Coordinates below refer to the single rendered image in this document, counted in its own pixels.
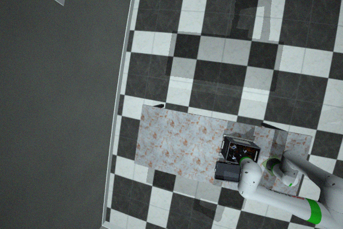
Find dark grey crate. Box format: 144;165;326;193
221;136;258;164

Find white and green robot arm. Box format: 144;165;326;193
237;150;343;229

